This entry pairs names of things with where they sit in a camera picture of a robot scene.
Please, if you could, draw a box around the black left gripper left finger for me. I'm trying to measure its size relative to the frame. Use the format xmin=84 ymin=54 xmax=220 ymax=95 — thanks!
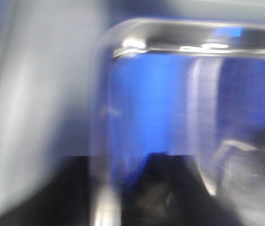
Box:
xmin=0 ymin=156 xmax=90 ymax=226

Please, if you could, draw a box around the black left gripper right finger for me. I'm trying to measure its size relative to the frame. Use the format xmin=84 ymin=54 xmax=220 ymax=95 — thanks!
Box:
xmin=121 ymin=153 xmax=241 ymax=226

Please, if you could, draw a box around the silver metal tray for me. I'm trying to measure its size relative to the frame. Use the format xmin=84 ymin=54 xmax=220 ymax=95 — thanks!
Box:
xmin=89 ymin=19 xmax=265 ymax=226

